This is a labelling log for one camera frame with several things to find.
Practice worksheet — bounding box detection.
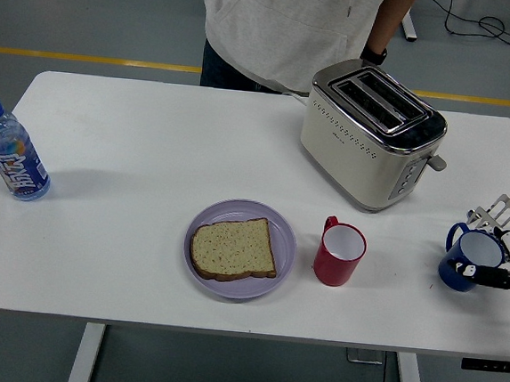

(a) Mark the blue enamel mug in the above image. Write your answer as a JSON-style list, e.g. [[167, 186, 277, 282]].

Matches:
[[435, 220, 510, 297]]

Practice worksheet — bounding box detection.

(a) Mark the brown bread slice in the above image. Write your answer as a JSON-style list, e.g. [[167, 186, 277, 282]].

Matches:
[[187, 212, 283, 288]]

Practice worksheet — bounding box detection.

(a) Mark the silver metal toast rack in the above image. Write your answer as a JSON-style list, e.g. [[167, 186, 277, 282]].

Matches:
[[464, 190, 510, 240]]

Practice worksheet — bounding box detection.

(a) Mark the black table control panel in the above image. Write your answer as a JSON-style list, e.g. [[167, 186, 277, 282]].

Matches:
[[460, 357, 510, 374]]

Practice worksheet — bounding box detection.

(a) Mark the red enamel mug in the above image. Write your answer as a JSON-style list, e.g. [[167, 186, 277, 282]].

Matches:
[[312, 214, 369, 289]]

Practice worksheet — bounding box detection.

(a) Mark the cream and chrome toaster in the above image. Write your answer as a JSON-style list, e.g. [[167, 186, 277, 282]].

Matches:
[[293, 53, 455, 220]]

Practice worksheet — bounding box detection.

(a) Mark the lilac plate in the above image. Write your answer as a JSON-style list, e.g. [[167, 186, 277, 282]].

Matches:
[[178, 194, 302, 306]]

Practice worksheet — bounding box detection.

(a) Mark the black wristwatch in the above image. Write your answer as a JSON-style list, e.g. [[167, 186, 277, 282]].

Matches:
[[358, 45, 389, 68]]

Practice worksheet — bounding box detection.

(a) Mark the white background table leg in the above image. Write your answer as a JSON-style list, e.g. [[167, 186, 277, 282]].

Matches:
[[398, 13, 420, 43]]

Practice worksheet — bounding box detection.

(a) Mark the person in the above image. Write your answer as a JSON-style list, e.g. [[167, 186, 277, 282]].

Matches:
[[196, 0, 423, 107]]

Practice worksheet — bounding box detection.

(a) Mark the blue-capped water bottle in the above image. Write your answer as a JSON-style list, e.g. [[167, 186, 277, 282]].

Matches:
[[0, 95, 59, 204]]

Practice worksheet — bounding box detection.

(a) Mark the grey bracket under table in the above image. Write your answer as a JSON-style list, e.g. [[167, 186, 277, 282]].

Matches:
[[345, 346, 385, 367]]

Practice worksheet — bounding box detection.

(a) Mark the black floor cable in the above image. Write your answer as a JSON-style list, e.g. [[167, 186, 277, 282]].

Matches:
[[417, 0, 510, 45]]

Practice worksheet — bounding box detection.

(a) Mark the white toaster cord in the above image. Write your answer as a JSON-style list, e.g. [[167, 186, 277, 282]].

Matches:
[[284, 90, 310, 105]]

